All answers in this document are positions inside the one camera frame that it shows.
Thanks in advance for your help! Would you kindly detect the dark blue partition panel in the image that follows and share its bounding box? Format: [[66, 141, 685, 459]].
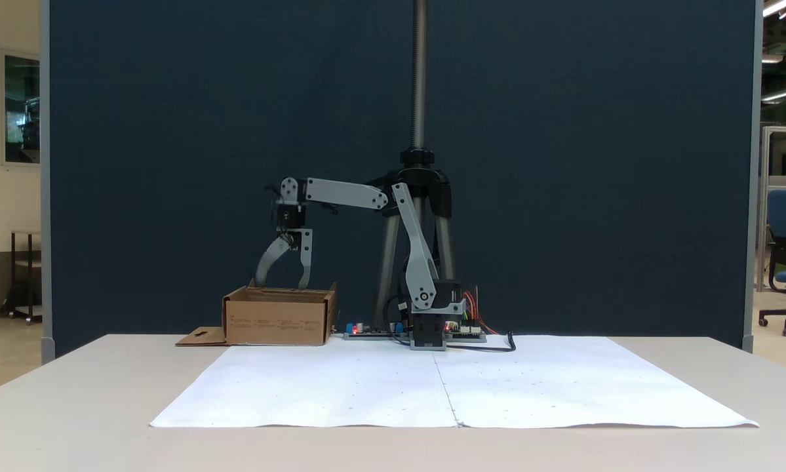
[[40, 0, 764, 364]]

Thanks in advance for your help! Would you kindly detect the framed wall window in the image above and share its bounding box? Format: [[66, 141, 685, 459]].
[[0, 45, 41, 168]]

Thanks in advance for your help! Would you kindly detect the black and silver tripod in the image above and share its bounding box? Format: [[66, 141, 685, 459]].
[[365, 0, 460, 332]]

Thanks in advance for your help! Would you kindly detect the circuit board on clear plate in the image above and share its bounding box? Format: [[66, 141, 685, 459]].
[[445, 319, 489, 344]]

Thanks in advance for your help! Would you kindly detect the blue circuit board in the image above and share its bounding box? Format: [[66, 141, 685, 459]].
[[343, 321, 410, 341]]

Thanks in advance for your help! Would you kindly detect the dark wheeled cart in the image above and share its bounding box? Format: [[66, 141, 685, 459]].
[[0, 229, 43, 326]]

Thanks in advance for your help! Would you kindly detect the white paper sheet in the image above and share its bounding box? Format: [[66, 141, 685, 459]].
[[434, 335, 760, 429], [149, 344, 460, 429]]

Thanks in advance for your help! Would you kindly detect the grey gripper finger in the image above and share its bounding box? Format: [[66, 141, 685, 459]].
[[254, 234, 297, 289], [298, 229, 314, 290]]

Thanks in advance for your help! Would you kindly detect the brown cardboard box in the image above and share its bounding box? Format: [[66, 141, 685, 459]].
[[175, 281, 338, 347]]

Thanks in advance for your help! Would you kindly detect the black cable with white plug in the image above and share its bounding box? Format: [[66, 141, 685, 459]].
[[445, 330, 517, 354]]

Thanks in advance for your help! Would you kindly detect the black shoulder motor cable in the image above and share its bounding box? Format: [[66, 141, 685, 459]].
[[382, 293, 414, 346]]

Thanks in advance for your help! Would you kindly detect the orange wire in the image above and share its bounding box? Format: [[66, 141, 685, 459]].
[[463, 287, 499, 336]]

